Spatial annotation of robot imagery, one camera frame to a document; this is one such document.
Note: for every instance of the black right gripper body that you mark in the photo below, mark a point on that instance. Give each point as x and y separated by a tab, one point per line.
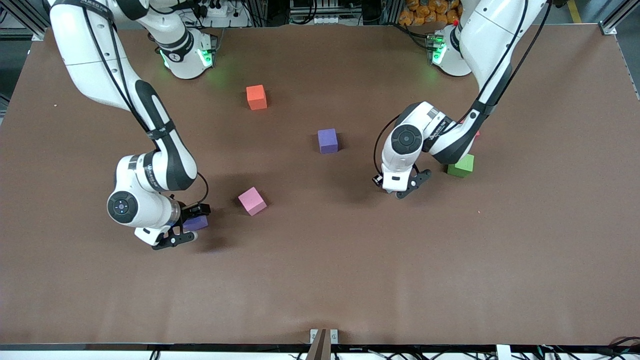
189	211

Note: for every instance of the purple foam block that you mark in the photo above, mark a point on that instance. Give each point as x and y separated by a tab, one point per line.
196	223
327	141

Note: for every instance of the pink foam block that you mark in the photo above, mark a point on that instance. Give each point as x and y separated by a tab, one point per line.
252	201

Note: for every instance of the green foam block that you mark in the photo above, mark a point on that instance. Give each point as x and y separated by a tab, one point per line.
462	167

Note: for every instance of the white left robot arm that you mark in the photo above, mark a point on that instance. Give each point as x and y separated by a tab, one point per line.
487	45

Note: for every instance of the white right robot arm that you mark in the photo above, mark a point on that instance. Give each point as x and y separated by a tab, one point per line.
90	60

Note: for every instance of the large table cover sheet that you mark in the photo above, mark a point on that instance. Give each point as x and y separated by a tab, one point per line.
320	250

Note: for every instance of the red foam block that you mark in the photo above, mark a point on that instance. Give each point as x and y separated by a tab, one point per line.
477	134

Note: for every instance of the orange foam block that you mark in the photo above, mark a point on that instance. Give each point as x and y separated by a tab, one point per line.
256	97

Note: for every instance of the white power strip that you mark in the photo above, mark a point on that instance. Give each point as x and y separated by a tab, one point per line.
320	20
215	11

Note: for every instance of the orange packets pile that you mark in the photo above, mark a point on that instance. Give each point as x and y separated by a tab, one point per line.
425	12

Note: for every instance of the metal mounting bracket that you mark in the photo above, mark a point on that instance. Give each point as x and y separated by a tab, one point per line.
313	336

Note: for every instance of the brown camera post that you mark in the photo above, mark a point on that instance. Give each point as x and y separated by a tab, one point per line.
320	350

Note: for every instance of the white table bracket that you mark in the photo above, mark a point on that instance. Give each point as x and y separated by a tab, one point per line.
500	352

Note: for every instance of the aluminium frame profile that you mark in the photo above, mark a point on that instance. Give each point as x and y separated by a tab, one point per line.
620	15
30	21

